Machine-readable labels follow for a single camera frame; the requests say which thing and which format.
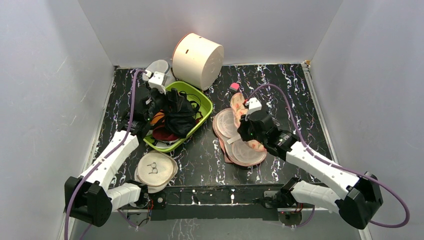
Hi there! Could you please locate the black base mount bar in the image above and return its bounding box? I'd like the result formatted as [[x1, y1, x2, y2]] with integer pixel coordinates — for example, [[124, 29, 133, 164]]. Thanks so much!
[[114, 183, 316, 222]]

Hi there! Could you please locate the white cylindrical container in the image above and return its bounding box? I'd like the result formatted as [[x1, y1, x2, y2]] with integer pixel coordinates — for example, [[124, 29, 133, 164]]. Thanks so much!
[[172, 33, 224, 91]]

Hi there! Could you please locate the purple cable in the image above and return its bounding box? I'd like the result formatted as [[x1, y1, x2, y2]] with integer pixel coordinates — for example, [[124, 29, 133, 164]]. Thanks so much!
[[63, 68, 148, 240], [246, 83, 411, 229]]

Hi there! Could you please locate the aluminium frame rail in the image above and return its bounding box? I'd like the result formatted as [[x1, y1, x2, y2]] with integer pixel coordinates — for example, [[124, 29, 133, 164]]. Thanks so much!
[[69, 208, 371, 240]]

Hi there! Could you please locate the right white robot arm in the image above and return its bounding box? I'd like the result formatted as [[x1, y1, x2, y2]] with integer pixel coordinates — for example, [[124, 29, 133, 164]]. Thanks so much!
[[237, 110, 383, 230]]

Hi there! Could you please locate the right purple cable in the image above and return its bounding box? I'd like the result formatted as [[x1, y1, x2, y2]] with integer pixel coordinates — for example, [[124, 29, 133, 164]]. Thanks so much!
[[246, 83, 411, 229]]

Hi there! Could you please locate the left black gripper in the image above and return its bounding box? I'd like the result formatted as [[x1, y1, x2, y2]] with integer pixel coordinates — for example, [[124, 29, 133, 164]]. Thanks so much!
[[144, 81, 184, 121]]

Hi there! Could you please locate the floral mesh laundry bag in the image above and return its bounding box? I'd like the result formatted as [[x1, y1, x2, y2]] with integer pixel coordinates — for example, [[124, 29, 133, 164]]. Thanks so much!
[[212, 92, 267, 167]]

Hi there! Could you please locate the pink small block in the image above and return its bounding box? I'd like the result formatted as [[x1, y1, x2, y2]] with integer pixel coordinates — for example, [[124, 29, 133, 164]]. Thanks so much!
[[228, 82, 240, 93]]

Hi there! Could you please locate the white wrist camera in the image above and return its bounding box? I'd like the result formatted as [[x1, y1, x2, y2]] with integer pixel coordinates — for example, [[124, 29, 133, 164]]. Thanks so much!
[[147, 71, 167, 95], [245, 97, 262, 121]]

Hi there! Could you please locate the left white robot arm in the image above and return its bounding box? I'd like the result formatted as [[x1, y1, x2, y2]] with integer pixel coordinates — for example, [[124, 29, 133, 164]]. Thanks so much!
[[64, 88, 168, 227]]

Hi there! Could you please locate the orange black bra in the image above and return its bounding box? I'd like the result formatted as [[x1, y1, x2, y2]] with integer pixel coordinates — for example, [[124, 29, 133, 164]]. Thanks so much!
[[150, 111, 165, 126]]

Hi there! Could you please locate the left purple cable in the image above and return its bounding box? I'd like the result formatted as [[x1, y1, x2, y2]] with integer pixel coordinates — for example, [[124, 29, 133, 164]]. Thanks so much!
[[63, 68, 148, 240]]

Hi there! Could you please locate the cream round mesh laundry bag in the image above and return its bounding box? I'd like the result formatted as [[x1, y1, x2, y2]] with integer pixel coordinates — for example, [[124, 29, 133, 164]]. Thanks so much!
[[134, 150, 178, 194]]

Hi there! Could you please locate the maroon bra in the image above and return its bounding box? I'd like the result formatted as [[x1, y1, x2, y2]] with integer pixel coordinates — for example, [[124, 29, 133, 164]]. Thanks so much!
[[152, 125, 180, 142]]

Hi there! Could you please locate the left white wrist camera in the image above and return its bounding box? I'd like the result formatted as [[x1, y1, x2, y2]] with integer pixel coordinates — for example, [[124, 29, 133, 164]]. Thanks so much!
[[147, 71, 167, 95]]

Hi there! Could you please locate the green plastic bin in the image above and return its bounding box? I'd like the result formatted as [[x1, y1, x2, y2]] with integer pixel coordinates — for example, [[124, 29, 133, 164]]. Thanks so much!
[[143, 81, 214, 153]]

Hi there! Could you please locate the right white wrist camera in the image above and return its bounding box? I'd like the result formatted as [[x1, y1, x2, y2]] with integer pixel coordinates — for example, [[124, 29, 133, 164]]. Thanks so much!
[[245, 97, 262, 121]]

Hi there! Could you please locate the white mesh cylindrical laundry bag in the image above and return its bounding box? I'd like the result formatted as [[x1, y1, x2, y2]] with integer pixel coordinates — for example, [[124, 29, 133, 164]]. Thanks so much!
[[145, 59, 176, 87]]

